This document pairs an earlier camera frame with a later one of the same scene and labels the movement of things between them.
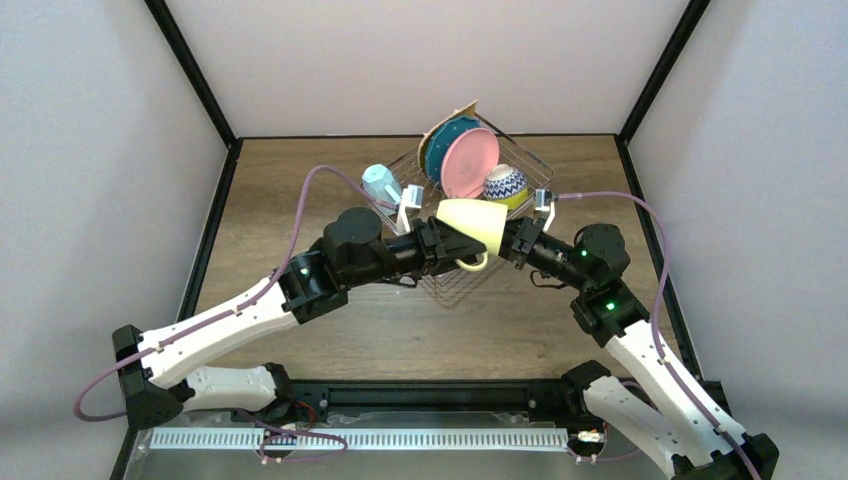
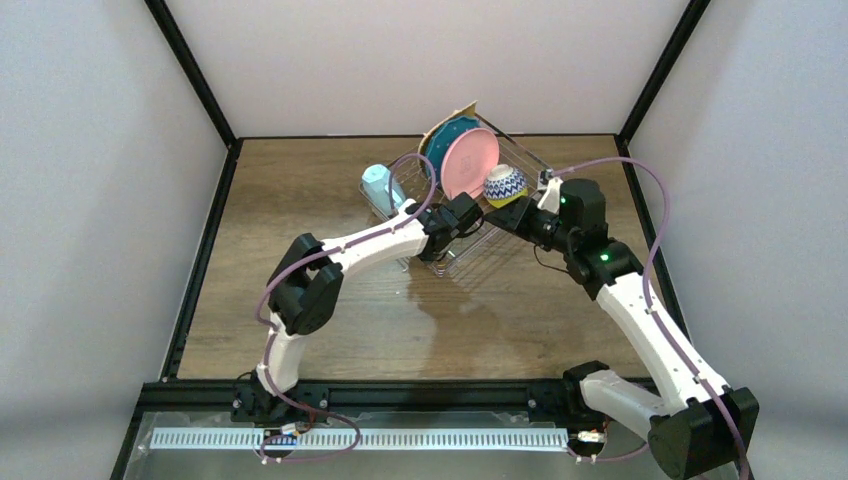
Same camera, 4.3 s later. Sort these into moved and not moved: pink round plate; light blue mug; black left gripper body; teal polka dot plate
Moved: black left gripper body
Not moved: pink round plate; teal polka dot plate; light blue mug
